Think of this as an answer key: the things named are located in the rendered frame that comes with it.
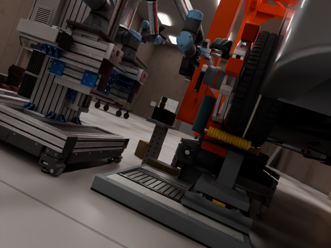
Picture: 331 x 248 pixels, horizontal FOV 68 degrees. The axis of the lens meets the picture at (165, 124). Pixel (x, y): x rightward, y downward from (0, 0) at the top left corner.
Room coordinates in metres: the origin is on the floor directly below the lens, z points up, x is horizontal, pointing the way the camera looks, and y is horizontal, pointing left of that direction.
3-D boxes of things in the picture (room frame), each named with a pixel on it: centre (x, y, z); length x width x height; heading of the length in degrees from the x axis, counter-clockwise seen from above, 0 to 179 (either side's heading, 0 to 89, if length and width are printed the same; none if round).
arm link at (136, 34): (1.94, 0.48, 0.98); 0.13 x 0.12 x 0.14; 62
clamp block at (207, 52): (1.44, -0.06, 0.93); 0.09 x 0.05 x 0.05; 75
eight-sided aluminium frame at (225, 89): (1.54, -0.30, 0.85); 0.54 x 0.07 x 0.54; 165
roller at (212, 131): (1.40, -0.37, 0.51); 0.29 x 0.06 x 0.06; 75
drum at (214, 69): (1.56, -0.24, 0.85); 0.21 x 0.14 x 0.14; 75
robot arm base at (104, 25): (1.45, 0.59, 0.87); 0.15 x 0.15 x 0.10
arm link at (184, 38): (1.15, 0.04, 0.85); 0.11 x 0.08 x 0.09; 165
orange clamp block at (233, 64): (1.24, -0.23, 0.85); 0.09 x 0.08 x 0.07; 165
